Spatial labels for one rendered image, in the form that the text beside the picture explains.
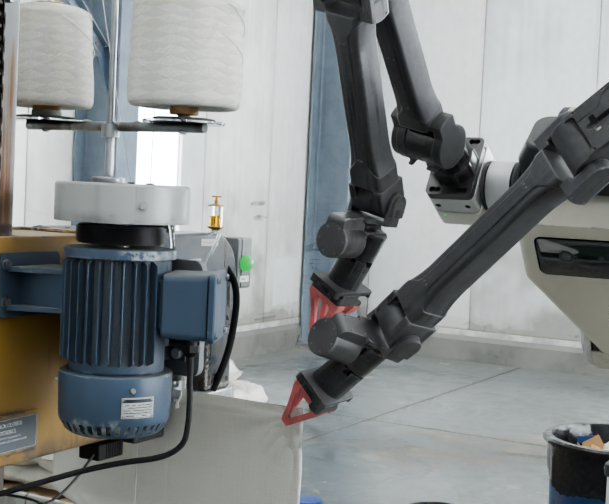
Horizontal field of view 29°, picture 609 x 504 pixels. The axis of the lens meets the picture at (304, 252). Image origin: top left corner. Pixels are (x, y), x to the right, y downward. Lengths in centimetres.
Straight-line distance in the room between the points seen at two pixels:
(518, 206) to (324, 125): 904
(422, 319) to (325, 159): 892
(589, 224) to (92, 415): 89
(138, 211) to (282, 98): 867
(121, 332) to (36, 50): 50
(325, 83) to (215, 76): 901
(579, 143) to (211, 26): 52
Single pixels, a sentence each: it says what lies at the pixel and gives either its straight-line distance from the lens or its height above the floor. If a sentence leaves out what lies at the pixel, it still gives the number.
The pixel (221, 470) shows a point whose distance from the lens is 191.
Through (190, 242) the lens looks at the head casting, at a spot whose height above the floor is 132.
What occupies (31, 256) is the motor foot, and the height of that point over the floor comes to 131.
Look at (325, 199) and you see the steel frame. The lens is 1056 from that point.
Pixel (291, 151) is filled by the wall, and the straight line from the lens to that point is 1028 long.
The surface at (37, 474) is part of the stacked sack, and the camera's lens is 492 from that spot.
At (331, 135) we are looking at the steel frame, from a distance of 1056.
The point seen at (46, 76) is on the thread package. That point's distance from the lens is 179.
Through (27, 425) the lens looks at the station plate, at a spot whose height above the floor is 108.
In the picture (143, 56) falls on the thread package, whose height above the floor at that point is 159.
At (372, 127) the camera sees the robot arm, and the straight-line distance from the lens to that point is 178.
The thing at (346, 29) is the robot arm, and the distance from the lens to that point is 170.
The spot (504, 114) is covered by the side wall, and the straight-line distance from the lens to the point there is 1018.
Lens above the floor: 142
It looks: 3 degrees down
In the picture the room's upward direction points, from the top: 3 degrees clockwise
